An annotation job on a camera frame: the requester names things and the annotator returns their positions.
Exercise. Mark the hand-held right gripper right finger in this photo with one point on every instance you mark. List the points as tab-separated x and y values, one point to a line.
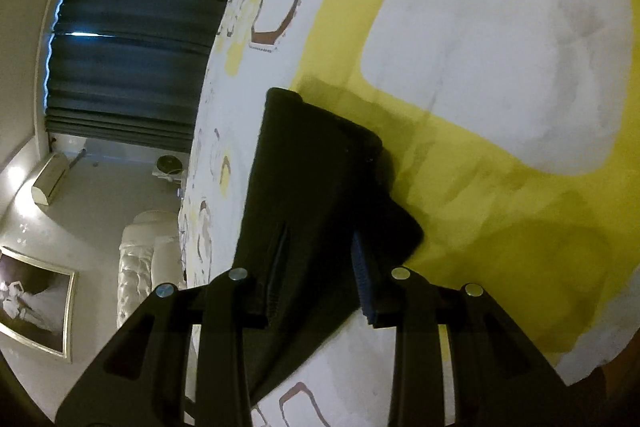
364	277

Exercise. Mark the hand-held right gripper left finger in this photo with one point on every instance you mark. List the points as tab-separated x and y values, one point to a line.
278	279

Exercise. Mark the black pants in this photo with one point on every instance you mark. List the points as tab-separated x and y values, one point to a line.
310	167

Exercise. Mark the cream tufted headboard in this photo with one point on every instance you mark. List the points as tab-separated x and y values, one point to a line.
145	257

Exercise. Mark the small round fan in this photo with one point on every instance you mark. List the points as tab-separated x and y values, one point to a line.
169	167

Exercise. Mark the white air conditioner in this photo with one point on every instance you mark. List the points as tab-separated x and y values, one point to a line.
49	179

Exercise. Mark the patterned white yellow bedspread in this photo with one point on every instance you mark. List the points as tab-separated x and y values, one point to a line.
500	32

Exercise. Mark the dark blue curtain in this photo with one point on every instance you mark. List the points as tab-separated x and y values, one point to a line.
135	32

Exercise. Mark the framed wall picture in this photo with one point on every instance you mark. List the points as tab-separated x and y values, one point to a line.
35	302

